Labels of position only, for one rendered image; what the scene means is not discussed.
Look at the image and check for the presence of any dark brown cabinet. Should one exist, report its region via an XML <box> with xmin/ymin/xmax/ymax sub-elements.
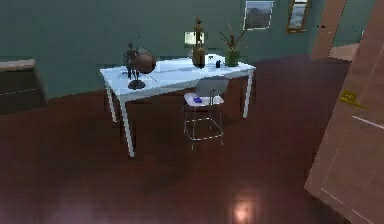
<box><xmin>0</xmin><ymin>58</ymin><xmax>49</xmax><ymax>116</ymax></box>

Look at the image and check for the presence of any pale desk lamp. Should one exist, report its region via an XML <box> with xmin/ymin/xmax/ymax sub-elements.
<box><xmin>184</xmin><ymin>30</ymin><xmax>197</xmax><ymax>48</ymax></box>

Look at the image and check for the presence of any brown globe on stand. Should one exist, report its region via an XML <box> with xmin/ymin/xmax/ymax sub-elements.
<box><xmin>127</xmin><ymin>52</ymin><xmax>158</xmax><ymax>91</ymax></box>

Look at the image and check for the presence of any yellow door handle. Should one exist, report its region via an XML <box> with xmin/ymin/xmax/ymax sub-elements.
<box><xmin>337</xmin><ymin>89</ymin><xmax>369</xmax><ymax>111</ymax></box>

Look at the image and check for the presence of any wooden framed picture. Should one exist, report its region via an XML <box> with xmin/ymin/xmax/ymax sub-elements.
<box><xmin>287</xmin><ymin>0</ymin><xmax>312</xmax><ymax>35</ymax></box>

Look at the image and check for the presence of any white table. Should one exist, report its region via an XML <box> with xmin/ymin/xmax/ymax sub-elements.
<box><xmin>99</xmin><ymin>55</ymin><xmax>257</xmax><ymax>159</ymax></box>

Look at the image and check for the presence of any plant in green pot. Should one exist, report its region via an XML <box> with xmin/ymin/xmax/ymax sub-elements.
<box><xmin>218</xmin><ymin>25</ymin><xmax>248</xmax><ymax>68</ymax></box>

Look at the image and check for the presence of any white framed picture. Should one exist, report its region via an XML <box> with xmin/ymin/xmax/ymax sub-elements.
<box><xmin>242</xmin><ymin>0</ymin><xmax>275</xmax><ymax>32</ymax></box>

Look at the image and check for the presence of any tall brown figure statue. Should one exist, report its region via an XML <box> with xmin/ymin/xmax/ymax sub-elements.
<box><xmin>191</xmin><ymin>16</ymin><xmax>207</xmax><ymax>69</ymax></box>

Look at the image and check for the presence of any grey metal chair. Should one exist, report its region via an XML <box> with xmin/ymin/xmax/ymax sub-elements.
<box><xmin>182</xmin><ymin>75</ymin><xmax>231</xmax><ymax>151</ymax></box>

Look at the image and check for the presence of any brown room door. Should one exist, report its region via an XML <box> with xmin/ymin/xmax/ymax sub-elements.
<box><xmin>304</xmin><ymin>0</ymin><xmax>384</xmax><ymax>224</ymax></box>
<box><xmin>310</xmin><ymin>0</ymin><xmax>349</xmax><ymax>61</ymax></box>

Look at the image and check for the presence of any dark figure statue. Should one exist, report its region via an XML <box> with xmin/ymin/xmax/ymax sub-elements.
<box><xmin>123</xmin><ymin>42</ymin><xmax>140</xmax><ymax>81</ymax></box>

